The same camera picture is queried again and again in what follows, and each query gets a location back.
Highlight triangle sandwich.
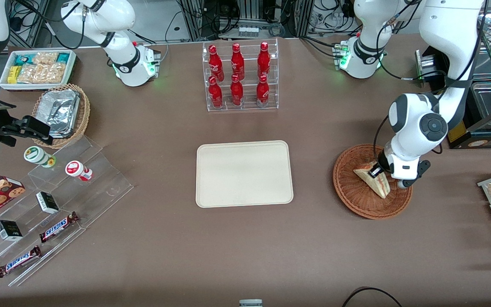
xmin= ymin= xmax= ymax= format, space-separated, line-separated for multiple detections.
xmin=353 ymin=161 xmax=392 ymax=200

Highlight round brown wicker basket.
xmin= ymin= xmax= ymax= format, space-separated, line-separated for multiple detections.
xmin=333 ymin=144 xmax=413 ymax=220

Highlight light wicker basket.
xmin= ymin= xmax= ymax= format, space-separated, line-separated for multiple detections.
xmin=32 ymin=83 xmax=90 ymax=149

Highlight beige rectangular serving tray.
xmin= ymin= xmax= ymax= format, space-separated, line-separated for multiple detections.
xmin=196 ymin=140 xmax=294 ymax=209

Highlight green-lid yogurt cup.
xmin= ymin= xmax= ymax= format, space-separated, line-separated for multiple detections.
xmin=24 ymin=146 xmax=57 ymax=168

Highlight stacked foil containers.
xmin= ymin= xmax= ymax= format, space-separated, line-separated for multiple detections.
xmin=37 ymin=90 xmax=81 ymax=139

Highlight white snack bin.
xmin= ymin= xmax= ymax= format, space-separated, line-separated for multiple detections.
xmin=0 ymin=49 xmax=78 ymax=92

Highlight large clear cracker bag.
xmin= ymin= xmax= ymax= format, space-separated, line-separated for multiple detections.
xmin=17 ymin=63 xmax=67 ymax=84

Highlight red-lid yogurt cup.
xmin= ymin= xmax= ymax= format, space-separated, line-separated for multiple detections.
xmin=65 ymin=160 xmax=93 ymax=182

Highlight small clear cracker bag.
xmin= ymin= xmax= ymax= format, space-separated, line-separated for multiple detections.
xmin=32 ymin=52 xmax=58 ymax=65

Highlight small black box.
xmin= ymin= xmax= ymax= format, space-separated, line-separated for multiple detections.
xmin=36 ymin=192 xmax=60 ymax=214
xmin=0 ymin=220 xmax=23 ymax=242

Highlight clear acrylic stepped stand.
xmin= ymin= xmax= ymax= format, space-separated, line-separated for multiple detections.
xmin=0 ymin=136 xmax=134 ymax=287

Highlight Snickers chocolate bar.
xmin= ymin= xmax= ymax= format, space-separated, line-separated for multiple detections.
xmin=39 ymin=211 xmax=80 ymax=243
xmin=0 ymin=246 xmax=42 ymax=278

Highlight red cola bottle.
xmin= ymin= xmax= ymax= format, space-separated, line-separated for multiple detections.
xmin=208 ymin=76 xmax=224 ymax=109
xmin=256 ymin=75 xmax=270 ymax=107
xmin=231 ymin=43 xmax=245 ymax=81
xmin=257 ymin=41 xmax=271 ymax=78
xmin=230 ymin=74 xmax=244 ymax=107
xmin=208 ymin=44 xmax=225 ymax=81

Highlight clear acrylic bottle rack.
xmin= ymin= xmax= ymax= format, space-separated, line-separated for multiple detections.
xmin=202 ymin=38 xmax=279 ymax=112

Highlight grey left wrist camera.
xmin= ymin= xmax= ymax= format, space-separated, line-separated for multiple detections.
xmin=397 ymin=159 xmax=432 ymax=189

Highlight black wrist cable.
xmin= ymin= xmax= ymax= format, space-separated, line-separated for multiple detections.
xmin=373 ymin=114 xmax=399 ymax=165

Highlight black looped table cable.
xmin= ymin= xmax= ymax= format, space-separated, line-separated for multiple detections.
xmin=341 ymin=287 xmax=404 ymax=307

